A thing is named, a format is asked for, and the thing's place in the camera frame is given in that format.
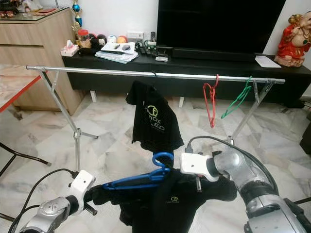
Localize blue plastic hanger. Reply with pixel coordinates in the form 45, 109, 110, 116
102, 151, 175, 191

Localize black t-shirt small logo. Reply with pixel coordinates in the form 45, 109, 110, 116
85, 167, 239, 233

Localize red plastic hanger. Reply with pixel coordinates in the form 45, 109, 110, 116
203, 74, 220, 128

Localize green plastic hanger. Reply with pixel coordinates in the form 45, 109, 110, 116
220, 76, 253, 119

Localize black t-shirt large green logo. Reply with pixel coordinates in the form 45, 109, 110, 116
125, 79, 185, 155

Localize black TV console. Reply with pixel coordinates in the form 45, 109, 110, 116
62, 50, 311, 110

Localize silver metal clothes rack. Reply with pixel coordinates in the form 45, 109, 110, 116
26, 65, 286, 173

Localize black soundbar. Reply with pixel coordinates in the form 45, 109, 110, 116
158, 46, 258, 63

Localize green black gadget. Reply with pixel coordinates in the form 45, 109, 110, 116
138, 40, 158, 55

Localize white paper stack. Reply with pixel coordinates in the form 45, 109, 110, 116
95, 42, 139, 64

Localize orange marble folding table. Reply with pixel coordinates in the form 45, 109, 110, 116
0, 65, 48, 176

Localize white socket box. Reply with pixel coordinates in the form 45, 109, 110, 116
126, 31, 145, 41

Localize white paper sheet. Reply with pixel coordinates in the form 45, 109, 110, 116
254, 55, 282, 68

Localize pink tissue box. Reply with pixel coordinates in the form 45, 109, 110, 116
61, 40, 79, 58

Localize black round toys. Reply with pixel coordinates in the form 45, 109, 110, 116
88, 34, 107, 49

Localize black flat television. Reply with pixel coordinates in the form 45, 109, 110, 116
156, 0, 286, 54

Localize red lidded jar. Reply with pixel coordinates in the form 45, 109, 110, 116
77, 29, 90, 49

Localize light wooden drawer cabinet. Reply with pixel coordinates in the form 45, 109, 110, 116
0, 7, 84, 115

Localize red gold statue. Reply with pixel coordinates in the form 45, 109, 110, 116
275, 11, 311, 67

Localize hanging ornament blue baubles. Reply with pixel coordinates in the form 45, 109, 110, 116
71, 0, 83, 29

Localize black teapot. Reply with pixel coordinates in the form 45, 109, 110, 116
0, 0, 20, 15

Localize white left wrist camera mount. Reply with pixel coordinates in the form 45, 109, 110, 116
70, 170, 97, 204

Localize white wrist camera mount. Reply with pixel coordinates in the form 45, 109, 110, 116
70, 170, 97, 204
180, 152, 219, 183

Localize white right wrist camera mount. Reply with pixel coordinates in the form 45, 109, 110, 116
180, 152, 219, 183

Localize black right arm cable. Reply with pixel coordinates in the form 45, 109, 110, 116
186, 135, 280, 204

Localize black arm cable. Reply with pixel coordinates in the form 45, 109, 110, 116
186, 135, 280, 204
7, 168, 78, 233

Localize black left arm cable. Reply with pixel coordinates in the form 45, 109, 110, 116
7, 168, 78, 233

